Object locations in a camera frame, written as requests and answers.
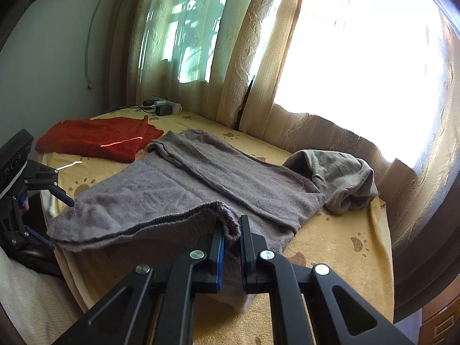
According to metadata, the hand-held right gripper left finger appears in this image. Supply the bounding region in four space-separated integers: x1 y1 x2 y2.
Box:
54 223 226 345

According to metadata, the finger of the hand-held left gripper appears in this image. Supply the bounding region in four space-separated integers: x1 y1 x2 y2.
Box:
22 227 55 249
47 184 75 208

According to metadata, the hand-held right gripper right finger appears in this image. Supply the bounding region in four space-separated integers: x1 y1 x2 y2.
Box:
239 215 414 345

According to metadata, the mauve grey knit sweater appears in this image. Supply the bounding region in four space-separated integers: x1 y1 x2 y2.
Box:
47 129 326 313

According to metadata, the red knit sweater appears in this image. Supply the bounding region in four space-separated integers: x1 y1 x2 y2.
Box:
35 116 164 163

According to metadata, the yellow paw print blanket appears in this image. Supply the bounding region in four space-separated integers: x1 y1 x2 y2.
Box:
38 110 396 345

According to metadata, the beige grey garment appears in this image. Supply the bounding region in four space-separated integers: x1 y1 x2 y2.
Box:
283 149 380 216

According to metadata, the white power strip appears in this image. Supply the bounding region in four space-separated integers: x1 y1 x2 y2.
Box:
151 95 183 115

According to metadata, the beige embossed curtain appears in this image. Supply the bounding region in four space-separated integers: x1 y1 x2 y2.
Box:
237 0 460 327
108 0 310 131

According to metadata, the black charger cable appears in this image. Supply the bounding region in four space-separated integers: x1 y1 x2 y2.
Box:
109 105 152 114

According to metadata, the thin wall cable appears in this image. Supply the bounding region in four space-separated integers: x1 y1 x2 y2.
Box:
84 0 110 90

